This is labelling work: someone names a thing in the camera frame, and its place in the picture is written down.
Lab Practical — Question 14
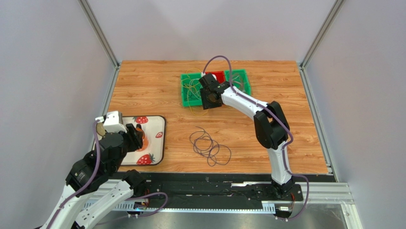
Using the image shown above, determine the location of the strawberry print white tray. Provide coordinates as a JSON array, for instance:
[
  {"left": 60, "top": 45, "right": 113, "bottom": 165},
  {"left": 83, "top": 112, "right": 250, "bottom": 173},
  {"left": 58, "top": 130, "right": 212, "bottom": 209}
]
[{"left": 122, "top": 115, "right": 167, "bottom": 166}]

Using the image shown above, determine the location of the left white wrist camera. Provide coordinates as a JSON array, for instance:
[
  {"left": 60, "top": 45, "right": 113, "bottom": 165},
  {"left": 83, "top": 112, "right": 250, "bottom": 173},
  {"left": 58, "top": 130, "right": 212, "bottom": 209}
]
[{"left": 95, "top": 111, "right": 127, "bottom": 133}]

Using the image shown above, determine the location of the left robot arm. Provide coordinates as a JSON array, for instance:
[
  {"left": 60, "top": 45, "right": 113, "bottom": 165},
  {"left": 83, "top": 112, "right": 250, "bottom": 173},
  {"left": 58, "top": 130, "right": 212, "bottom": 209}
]
[{"left": 42, "top": 124, "right": 146, "bottom": 229}]

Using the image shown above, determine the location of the beige ceramic bowl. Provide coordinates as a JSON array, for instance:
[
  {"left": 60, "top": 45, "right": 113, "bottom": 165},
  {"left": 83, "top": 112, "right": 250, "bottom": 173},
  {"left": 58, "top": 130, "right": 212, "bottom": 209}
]
[{"left": 96, "top": 123, "right": 106, "bottom": 137}]

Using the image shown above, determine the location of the red plastic bin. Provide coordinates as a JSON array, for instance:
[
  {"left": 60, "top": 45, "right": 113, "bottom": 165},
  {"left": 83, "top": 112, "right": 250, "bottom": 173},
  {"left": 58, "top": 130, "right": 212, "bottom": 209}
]
[{"left": 205, "top": 71, "right": 225, "bottom": 83}]

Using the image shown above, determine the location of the green plastic bin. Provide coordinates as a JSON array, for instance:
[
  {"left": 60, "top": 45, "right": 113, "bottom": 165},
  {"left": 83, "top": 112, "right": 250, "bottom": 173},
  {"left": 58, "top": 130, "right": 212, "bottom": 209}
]
[
  {"left": 232, "top": 69, "right": 252, "bottom": 95},
  {"left": 180, "top": 73, "right": 202, "bottom": 107}
]

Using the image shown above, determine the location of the aluminium frame rail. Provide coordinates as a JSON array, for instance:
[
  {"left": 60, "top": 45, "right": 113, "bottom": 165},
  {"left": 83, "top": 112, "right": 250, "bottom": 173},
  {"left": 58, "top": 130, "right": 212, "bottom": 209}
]
[{"left": 63, "top": 181, "right": 362, "bottom": 229}]

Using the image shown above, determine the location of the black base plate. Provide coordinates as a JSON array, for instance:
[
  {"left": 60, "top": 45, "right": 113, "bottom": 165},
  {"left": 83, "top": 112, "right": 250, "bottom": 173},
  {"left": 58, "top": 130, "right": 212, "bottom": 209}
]
[{"left": 134, "top": 172, "right": 305, "bottom": 210}]

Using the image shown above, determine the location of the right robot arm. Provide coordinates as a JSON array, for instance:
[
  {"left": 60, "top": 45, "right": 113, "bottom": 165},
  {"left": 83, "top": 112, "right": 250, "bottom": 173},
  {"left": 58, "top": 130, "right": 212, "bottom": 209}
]
[{"left": 199, "top": 73, "right": 294, "bottom": 198}]

